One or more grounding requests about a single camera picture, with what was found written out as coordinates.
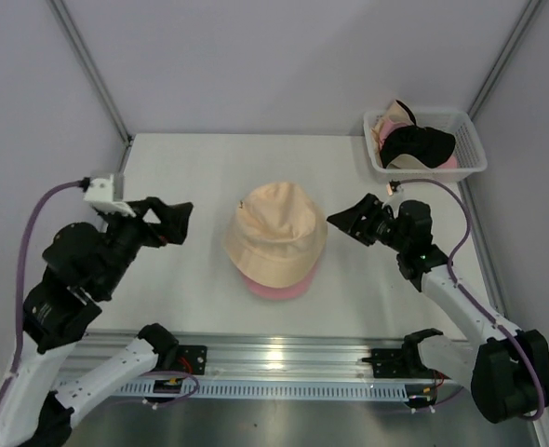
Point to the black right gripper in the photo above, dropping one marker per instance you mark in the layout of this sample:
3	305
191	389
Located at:
349	221

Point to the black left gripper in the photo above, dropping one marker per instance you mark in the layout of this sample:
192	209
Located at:
174	227

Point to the cream bucket hat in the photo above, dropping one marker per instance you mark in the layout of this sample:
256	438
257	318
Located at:
276	235

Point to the pink bucket hat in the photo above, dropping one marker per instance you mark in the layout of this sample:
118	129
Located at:
281	294

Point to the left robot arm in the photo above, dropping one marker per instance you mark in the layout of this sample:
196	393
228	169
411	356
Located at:
84	267

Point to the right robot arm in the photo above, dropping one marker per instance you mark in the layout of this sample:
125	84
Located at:
505	369

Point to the black bucket hat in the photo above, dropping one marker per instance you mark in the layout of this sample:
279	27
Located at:
413	147

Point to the white plastic basket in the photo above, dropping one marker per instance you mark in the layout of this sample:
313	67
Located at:
468	156

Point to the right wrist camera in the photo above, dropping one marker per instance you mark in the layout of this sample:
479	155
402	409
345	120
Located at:
394	191

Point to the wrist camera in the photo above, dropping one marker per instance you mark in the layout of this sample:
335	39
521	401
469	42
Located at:
105	194
394	191

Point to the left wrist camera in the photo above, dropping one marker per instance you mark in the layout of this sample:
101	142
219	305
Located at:
105	194

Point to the aluminium mounting rail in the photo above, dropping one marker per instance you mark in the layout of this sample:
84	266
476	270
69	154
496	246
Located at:
287	358

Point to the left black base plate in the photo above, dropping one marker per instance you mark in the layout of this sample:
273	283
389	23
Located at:
192	359

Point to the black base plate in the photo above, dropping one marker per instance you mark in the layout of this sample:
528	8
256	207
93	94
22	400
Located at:
394	363
192	359

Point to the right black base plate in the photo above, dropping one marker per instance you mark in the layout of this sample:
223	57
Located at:
394	363

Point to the white slotted cable duct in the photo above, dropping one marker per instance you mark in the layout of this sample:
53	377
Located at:
258	390

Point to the right aluminium frame post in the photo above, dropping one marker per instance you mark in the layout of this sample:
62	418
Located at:
513	42

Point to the aluminium frame post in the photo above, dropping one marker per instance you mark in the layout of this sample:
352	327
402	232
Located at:
513	42
76	41

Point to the left aluminium frame post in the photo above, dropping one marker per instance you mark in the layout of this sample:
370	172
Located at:
76	41

